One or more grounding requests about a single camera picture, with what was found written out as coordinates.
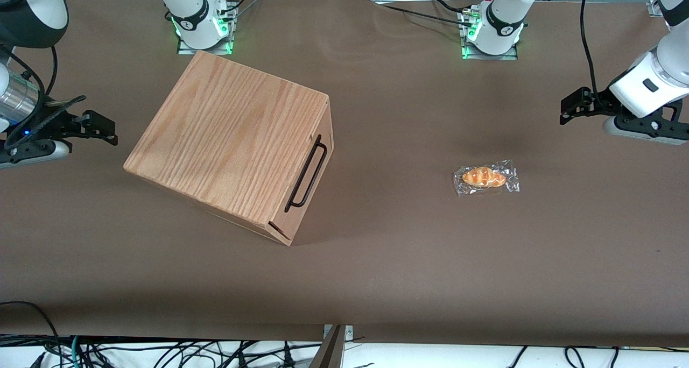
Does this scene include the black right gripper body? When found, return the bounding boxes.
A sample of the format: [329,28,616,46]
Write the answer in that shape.
[6,103,82,144]

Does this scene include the plastic wrapped bread roll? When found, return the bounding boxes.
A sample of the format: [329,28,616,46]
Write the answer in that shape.
[453,160,521,197]

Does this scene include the brown table cover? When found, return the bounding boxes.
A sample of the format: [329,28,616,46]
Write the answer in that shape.
[0,0,689,348]

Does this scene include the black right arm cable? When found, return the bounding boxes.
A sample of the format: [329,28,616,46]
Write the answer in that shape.
[0,44,59,110]

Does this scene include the short black table cable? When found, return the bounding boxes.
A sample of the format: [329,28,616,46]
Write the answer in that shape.
[429,0,474,15]

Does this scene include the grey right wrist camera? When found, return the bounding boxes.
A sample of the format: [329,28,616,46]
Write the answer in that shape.
[0,139,72,169]

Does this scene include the black looped floor cable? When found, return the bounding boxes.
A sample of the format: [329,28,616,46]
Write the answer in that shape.
[0,301,61,352]

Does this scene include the black metal drawer handle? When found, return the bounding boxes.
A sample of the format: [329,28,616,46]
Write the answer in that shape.
[285,135,328,213]

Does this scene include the long black table cable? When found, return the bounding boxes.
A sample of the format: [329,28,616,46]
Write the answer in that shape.
[383,5,467,22]

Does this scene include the dark brown post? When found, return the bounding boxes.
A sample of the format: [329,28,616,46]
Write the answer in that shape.
[310,325,346,368]

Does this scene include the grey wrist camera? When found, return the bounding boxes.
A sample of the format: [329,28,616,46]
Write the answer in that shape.
[602,105,689,146]
[0,139,72,169]

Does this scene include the silver table edge bracket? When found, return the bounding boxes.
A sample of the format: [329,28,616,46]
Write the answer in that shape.
[323,324,354,341]

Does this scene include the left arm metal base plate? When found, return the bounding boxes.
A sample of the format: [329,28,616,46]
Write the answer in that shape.
[461,8,519,61]

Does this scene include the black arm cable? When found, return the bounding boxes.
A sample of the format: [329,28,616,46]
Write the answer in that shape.
[579,0,604,105]
[0,44,59,110]

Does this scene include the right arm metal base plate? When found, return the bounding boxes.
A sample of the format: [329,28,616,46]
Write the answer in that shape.
[177,2,237,55]

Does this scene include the tangled black floor cables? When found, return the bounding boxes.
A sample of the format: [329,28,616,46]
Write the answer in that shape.
[0,333,324,368]

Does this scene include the wooden drawer cabinet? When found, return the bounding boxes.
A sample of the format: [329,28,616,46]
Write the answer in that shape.
[123,50,334,247]

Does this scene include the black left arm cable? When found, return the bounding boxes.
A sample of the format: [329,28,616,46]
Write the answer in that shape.
[579,0,604,105]

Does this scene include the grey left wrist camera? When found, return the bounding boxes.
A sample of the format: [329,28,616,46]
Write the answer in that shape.
[602,105,689,146]

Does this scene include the light wooden drawer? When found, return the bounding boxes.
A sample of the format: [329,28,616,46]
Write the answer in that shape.
[268,95,335,247]

